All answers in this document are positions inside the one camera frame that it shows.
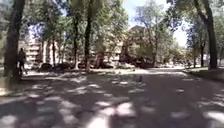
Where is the pale apartment building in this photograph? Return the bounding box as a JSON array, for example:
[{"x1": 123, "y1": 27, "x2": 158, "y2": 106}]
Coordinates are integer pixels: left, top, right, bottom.
[{"x1": 19, "y1": 23, "x2": 141, "y2": 66}]

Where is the person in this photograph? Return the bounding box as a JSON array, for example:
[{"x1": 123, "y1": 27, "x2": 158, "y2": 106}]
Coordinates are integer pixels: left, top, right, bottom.
[{"x1": 17, "y1": 47, "x2": 28, "y2": 76}]

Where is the row of tall trees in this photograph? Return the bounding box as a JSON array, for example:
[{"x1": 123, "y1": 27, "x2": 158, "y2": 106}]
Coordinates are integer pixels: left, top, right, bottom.
[{"x1": 23, "y1": 0, "x2": 188, "y2": 71}]

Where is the row of parked cars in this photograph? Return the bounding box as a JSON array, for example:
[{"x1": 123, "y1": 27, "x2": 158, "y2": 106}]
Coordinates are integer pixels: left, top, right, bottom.
[{"x1": 37, "y1": 60, "x2": 154, "y2": 72}]

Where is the grey dirt path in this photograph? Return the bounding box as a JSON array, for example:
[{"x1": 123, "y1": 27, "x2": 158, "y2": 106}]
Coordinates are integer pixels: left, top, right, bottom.
[{"x1": 0, "y1": 66, "x2": 224, "y2": 128}]

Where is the thick tree trunk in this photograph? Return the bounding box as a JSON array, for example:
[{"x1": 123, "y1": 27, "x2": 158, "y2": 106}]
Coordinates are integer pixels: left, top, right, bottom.
[{"x1": 3, "y1": 0, "x2": 26, "y2": 88}]

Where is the grass patch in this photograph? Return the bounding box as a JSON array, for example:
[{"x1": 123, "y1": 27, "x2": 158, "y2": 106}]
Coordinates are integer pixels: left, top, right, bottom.
[{"x1": 183, "y1": 66, "x2": 224, "y2": 83}]

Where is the large dark tree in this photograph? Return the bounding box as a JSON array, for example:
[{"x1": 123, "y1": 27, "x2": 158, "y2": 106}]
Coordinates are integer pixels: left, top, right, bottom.
[{"x1": 166, "y1": 0, "x2": 224, "y2": 71}]

